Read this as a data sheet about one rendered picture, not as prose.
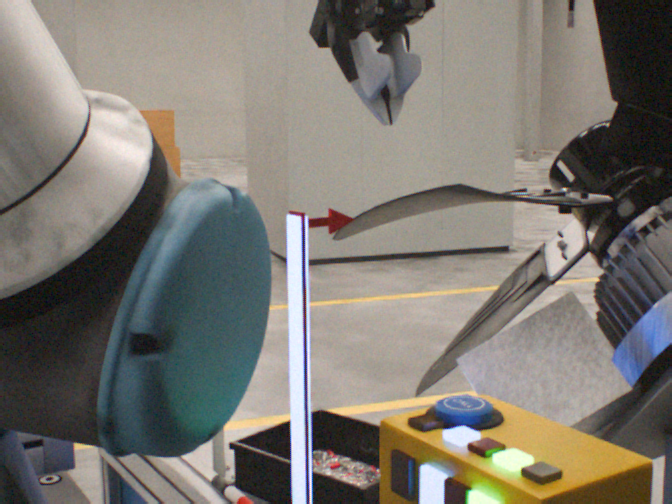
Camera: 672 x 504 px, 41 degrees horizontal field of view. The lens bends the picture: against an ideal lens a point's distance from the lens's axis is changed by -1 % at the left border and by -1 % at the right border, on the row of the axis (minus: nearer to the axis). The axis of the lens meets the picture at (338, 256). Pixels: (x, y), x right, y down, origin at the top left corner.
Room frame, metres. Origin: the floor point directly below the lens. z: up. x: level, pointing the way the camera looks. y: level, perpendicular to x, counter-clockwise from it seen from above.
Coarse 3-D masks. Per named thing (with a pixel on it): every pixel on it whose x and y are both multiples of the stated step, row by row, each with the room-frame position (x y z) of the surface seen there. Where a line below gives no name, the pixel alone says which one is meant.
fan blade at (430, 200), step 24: (432, 192) 0.82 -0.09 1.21; (456, 192) 0.82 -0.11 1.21; (480, 192) 0.83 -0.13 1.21; (504, 192) 1.00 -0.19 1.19; (528, 192) 1.00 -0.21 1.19; (552, 192) 0.96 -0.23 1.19; (360, 216) 0.90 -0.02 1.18; (384, 216) 0.92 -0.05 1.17; (408, 216) 0.98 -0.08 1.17; (336, 240) 0.98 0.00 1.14
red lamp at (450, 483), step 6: (444, 480) 0.53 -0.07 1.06; (450, 480) 0.53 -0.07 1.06; (444, 486) 0.53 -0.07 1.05; (450, 486) 0.53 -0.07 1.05; (456, 486) 0.52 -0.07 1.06; (462, 486) 0.52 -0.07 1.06; (468, 486) 0.52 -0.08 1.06; (444, 492) 0.53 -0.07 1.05; (450, 492) 0.53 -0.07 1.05; (456, 492) 0.52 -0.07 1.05; (462, 492) 0.52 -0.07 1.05; (468, 492) 0.52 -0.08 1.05; (444, 498) 0.53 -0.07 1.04; (450, 498) 0.53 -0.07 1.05; (456, 498) 0.52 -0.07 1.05; (462, 498) 0.52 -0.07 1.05; (468, 498) 0.52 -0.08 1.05
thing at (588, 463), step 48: (384, 432) 0.60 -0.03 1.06; (432, 432) 0.57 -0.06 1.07; (480, 432) 0.57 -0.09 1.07; (528, 432) 0.57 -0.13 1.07; (576, 432) 0.57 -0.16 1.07; (384, 480) 0.60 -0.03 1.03; (480, 480) 0.51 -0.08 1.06; (528, 480) 0.49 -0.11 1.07; (576, 480) 0.49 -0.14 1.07; (624, 480) 0.51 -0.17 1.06
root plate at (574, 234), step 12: (564, 228) 1.12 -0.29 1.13; (576, 228) 1.09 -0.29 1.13; (552, 240) 1.13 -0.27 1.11; (564, 240) 1.10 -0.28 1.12; (576, 240) 1.07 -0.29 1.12; (552, 252) 1.11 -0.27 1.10; (564, 252) 1.08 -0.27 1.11; (576, 252) 1.05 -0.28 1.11; (552, 264) 1.08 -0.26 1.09; (564, 264) 1.05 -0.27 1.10; (552, 276) 1.06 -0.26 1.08
